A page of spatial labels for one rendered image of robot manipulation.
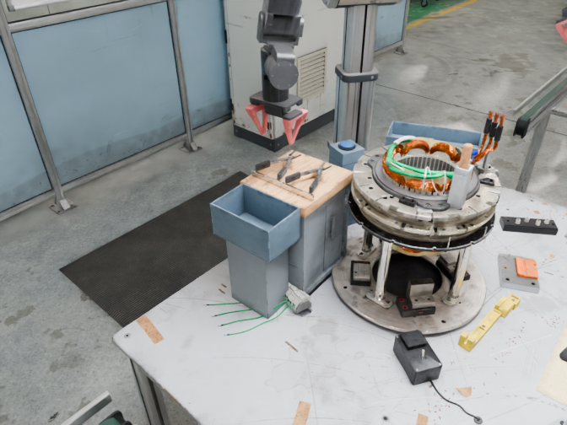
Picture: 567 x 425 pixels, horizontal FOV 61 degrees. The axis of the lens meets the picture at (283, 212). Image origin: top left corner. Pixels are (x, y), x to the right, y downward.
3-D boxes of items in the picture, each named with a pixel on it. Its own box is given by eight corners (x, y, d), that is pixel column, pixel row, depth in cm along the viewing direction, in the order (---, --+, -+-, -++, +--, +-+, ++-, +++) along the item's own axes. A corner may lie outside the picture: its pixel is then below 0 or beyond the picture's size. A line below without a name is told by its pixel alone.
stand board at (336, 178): (305, 218, 104) (305, 209, 103) (240, 190, 114) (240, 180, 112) (353, 180, 117) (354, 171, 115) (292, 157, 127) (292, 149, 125)
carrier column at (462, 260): (456, 302, 116) (474, 234, 104) (445, 298, 117) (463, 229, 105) (459, 296, 118) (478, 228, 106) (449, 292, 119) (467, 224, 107)
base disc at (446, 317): (455, 362, 103) (456, 359, 102) (303, 289, 122) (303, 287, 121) (504, 262, 129) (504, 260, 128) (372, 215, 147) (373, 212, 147)
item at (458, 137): (461, 216, 148) (483, 132, 132) (460, 237, 140) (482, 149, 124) (381, 201, 155) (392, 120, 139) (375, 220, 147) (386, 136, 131)
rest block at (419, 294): (405, 295, 115) (408, 279, 112) (428, 293, 116) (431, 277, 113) (411, 309, 112) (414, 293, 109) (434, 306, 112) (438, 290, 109)
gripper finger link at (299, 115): (290, 152, 104) (289, 111, 98) (265, 143, 108) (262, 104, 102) (308, 141, 108) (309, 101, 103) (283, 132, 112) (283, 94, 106)
